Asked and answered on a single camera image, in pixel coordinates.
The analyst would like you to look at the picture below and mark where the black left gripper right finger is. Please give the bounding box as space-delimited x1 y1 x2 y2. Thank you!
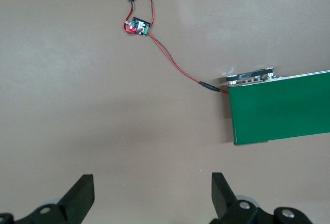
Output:
210 171 314 224

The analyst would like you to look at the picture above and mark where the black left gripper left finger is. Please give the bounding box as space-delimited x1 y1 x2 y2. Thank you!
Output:
0 173 95 224

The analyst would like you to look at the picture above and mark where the green belt conveyor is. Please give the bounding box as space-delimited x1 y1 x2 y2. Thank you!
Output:
219 66 330 147

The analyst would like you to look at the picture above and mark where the small motor controller board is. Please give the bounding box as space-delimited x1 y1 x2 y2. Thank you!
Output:
123 17 152 38

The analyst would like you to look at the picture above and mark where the red black motor wire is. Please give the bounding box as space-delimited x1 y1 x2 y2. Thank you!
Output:
123 0 230 96

